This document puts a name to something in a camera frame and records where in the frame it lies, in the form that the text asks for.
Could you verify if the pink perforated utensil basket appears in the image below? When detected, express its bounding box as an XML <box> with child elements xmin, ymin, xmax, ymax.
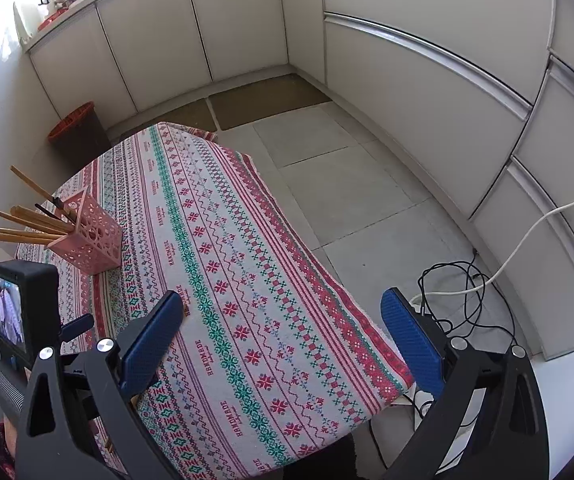
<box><xmin>47</xmin><ymin>188</ymin><xmax>122</xmax><ymax>275</ymax></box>

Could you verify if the bamboo chopstick in basket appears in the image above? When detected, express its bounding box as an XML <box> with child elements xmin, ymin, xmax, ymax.
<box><xmin>10</xmin><ymin>165</ymin><xmax>78</xmax><ymax>222</ymax></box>
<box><xmin>0</xmin><ymin>210</ymin><xmax>71</xmax><ymax>234</ymax></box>
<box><xmin>0</xmin><ymin>233</ymin><xmax>59</xmax><ymax>246</ymax></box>
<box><xmin>0</xmin><ymin>226</ymin><xmax>66</xmax><ymax>240</ymax></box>

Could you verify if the black cable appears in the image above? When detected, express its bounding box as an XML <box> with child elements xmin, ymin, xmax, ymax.
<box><xmin>366</xmin><ymin>251</ymin><xmax>518</xmax><ymax>470</ymax></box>

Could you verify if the bamboo chopstick bundle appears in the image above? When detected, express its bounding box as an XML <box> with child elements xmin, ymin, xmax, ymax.
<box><xmin>10</xmin><ymin>206</ymin><xmax>74</xmax><ymax>233</ymax></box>

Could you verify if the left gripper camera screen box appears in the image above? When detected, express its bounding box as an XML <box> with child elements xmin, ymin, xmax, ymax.
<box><xmin>0</xmin><ymin>259</ymin><xmax>61</xmax><ymax>370</ymax></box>

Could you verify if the white power cable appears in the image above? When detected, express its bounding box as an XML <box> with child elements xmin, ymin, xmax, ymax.
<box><xmin>408</xmin><ymin>171</ymin><xmax>574</xmax><ymax>311</ymax></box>

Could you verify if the brown floor mat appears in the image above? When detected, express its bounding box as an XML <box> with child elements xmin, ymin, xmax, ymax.
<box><xmin>107</xmin><ymin>99</ymin><xmax>217</xmax><ymax>144</ymax></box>
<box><xmin>209</xmin><ymin>74</ymin><xmax>330</xmax><ymax>130</ymax></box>

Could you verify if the red-lined dark trash bin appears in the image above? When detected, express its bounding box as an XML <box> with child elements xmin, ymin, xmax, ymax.
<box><xmin>47</xmin><ymin>102</ymin><xmax>111</xmax><ymax>172</ymax></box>

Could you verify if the left brown floor mat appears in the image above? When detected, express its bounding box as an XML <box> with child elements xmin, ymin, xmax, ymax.
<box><xmin>107</xmin><ymin>99</ymin><xmax>217</xmax><ymax>144</ymax></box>

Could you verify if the right brown floor mat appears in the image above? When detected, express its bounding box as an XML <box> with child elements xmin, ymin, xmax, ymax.
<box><xmin>209</xmin><ymin>74</ymin><xmax>330</xmax><ymax>130</ymax></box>

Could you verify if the black thin chopstick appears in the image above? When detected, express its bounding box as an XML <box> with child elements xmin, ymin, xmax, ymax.
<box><xmin>34</xmin><ymin>203</ymin><xmax>72</xmax><ymax>223</ymax></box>

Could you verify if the patterned tablecloth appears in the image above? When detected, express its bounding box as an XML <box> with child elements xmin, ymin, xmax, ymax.
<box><xmin>17</xmin><ymin>122</ymin><xmax>413</xmax><ymax>479</ymax></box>

